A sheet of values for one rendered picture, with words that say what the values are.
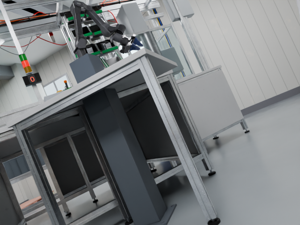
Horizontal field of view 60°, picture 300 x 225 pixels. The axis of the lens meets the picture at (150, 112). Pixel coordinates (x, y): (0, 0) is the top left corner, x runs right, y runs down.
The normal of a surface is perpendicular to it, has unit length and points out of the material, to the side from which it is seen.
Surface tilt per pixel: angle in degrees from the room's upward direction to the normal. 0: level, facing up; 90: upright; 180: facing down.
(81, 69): 90
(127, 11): 90
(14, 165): 90
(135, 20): 90
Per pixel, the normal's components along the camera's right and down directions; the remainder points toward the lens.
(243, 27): -0.30, 0.08
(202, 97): 0.36, -0.21
